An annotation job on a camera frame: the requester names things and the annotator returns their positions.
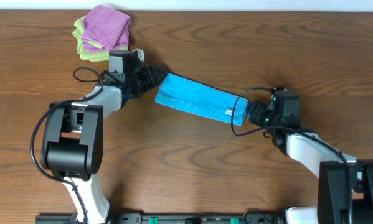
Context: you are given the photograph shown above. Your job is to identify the blue microfibre cloth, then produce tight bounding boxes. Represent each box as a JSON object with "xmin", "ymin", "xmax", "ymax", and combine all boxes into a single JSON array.
[{"xmin": 155, "ymin": 73, "xmax": 248, "ymax": 126}]

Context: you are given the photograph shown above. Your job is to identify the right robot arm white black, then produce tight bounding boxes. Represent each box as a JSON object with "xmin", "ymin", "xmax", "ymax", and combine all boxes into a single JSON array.
[{"xmin": 247, "ymin": 98, "xmax": 373, "ymax": 223}]

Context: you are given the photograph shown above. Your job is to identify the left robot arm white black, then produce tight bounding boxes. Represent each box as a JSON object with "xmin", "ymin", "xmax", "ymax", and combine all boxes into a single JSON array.
[{"xmin": 30, "ymin": 63, "xmax": 167, "ymax": 223}]

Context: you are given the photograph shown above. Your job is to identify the green folded cloth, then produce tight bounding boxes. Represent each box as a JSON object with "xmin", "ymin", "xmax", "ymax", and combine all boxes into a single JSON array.
[{"xmin": 72, "ymin": 14, "xmax": 131, "ymax": 62}]

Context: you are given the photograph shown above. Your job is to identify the purple folded cloth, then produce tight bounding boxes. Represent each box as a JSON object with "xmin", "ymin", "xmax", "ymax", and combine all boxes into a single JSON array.
[{"xmin": 81, "ymin": 5, "xmax": 131, "ymax": 53}]

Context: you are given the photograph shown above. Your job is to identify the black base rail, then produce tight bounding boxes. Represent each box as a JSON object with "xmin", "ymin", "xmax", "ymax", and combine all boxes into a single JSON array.
[{"xmin": 35, "ymin": 212, "xmax": 286, "ymax": 224}]

